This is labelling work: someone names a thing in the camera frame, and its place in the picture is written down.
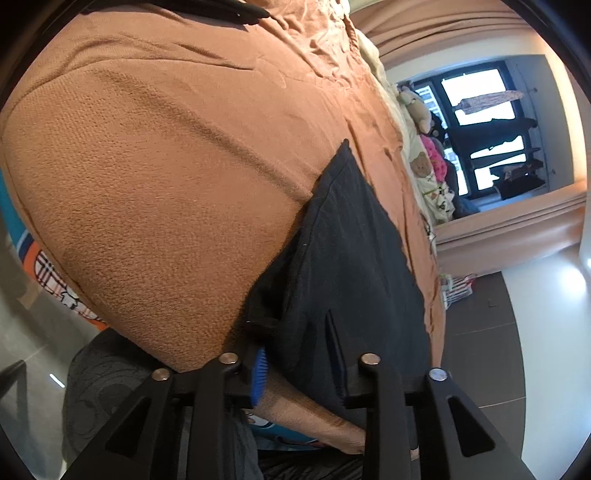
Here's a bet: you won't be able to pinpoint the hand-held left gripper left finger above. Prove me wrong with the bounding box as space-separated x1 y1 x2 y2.
60 348 269 480

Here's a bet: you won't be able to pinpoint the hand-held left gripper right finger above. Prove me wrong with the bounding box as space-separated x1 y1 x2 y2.
324 311 539 480

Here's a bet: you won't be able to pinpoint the black paw print garment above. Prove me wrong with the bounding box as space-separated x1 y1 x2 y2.
245 138 446 430

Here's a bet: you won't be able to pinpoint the person's grey patterned pants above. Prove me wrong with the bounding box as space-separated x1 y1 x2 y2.
62 330 365 480

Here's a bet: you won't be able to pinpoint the orange blanket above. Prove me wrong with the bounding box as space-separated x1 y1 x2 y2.
0 0 448 455

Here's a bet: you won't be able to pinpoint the pink curtain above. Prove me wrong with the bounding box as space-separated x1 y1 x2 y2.
351 0 548 65
434 182 587 273

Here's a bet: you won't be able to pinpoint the pink cloth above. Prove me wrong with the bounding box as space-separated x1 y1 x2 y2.
420 136 445 180

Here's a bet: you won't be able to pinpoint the dark hanging garment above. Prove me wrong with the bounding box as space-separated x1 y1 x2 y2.
492 159 546 200

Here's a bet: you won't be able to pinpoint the white plush toy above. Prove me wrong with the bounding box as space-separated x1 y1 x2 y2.
396 85 433 134

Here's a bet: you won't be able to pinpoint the dark framed window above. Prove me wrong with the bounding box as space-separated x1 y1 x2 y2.
409 67 544 202

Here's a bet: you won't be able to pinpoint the dark hanging coat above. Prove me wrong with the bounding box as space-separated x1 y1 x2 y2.
475 117 539 145

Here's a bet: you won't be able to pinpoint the floral hanging garment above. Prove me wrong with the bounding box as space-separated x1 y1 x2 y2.
455 89 526 112

